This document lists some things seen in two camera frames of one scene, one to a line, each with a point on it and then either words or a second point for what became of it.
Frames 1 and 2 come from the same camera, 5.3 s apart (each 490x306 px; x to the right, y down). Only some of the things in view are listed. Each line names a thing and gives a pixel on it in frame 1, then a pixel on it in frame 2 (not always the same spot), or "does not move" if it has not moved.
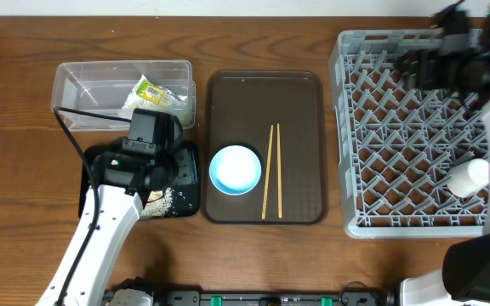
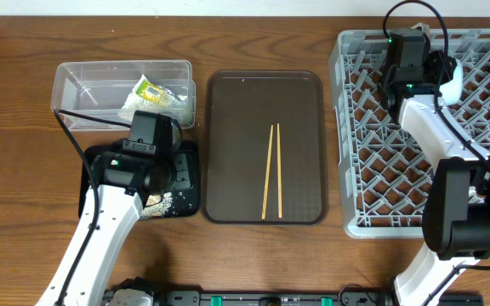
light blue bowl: [235, 170] to [452, 91]
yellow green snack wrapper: [159, 94] does not move
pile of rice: [158, 204] does not move
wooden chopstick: [279, 167] does not move
